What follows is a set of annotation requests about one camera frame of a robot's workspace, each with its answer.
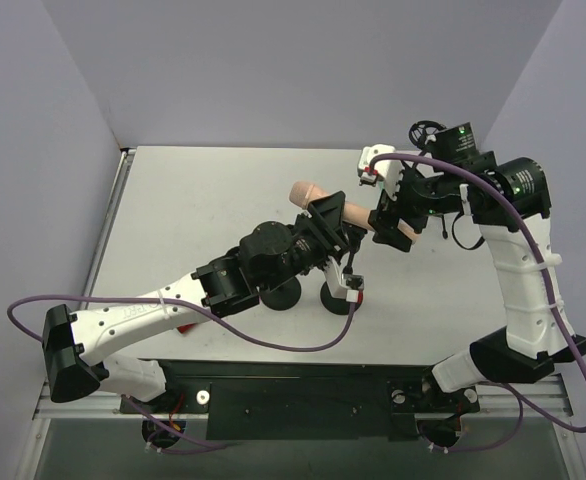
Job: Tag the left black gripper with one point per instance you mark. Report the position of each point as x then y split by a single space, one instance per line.
323 233

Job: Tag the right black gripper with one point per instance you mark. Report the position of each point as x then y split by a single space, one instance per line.
390 212

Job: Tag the pink microphone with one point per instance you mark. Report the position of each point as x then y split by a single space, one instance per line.
306 194

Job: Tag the black mic stand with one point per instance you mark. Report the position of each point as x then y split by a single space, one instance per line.
284 297
354 237

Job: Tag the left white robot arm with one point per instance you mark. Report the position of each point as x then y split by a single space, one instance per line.
82 349

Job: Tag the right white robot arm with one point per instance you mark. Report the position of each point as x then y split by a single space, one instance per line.
510 203

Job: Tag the red glitter microphone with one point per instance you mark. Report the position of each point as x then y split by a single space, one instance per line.
185 328

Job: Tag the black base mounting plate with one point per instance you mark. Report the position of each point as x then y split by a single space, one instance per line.
305 401

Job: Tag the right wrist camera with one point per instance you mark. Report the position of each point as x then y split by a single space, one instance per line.
383 173

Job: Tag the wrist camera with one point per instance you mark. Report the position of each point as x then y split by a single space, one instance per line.
342 285
383 173

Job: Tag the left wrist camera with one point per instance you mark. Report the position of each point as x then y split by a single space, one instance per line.
342 285

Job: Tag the tripod shock mount stand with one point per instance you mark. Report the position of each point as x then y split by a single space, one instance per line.
421 135

